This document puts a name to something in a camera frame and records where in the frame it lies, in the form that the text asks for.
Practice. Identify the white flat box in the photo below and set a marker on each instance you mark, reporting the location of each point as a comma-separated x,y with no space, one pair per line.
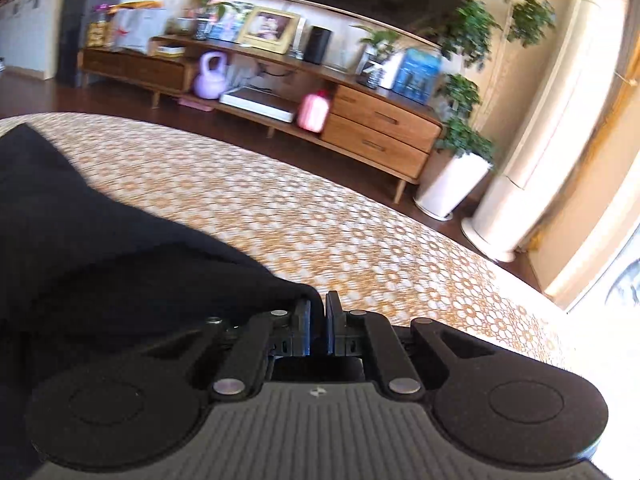
257,104

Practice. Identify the pink flowering potted plant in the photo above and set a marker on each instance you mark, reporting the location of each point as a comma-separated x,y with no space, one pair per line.
202,25

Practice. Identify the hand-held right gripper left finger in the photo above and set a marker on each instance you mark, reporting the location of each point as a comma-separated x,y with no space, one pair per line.
302,330

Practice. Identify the white gift bag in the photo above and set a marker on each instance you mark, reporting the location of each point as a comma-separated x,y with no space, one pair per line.
137,32

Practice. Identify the blue family picture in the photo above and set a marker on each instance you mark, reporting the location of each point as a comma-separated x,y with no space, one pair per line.
416,76

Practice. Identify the small photo print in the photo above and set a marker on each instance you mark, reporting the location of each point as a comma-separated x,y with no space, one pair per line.
227,24

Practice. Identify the white upright device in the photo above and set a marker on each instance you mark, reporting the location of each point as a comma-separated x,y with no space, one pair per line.
299,40

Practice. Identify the small white box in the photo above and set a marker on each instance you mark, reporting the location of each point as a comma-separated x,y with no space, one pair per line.
167,51

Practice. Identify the small pink suitcase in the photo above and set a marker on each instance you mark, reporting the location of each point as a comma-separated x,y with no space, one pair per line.
314,112

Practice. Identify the purple kettlebell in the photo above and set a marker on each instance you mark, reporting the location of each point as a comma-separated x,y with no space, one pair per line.
210,82

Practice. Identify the black sweater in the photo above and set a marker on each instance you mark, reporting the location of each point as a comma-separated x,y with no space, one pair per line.
75,235

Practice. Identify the green plant in patterned vase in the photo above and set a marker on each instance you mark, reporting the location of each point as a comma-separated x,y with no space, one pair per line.
375,77

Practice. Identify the tall potted tree white planter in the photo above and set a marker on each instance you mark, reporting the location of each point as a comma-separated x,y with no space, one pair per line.
452,185

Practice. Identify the cream standing air conditioner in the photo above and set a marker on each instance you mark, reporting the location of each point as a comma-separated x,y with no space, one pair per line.
550,135

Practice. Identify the snack jar with pink lid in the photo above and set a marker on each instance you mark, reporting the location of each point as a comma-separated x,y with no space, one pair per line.
100,30

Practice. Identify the wooden television stand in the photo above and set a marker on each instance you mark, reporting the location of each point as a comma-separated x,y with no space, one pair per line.
375,130

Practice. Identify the yellow-green photo frame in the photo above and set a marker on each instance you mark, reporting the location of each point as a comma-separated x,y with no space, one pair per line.
267,30

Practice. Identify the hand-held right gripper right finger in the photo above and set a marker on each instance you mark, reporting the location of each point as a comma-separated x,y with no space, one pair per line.
331,327

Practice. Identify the black cabinet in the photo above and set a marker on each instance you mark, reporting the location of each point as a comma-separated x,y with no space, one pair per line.
82,35

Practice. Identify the pink flat pad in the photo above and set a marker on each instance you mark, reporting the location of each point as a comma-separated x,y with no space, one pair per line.
195,103

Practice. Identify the yellow snack bag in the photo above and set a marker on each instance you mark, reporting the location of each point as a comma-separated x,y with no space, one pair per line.
135,6

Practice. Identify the black cylinder speaker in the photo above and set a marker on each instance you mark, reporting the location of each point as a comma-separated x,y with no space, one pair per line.
318,45

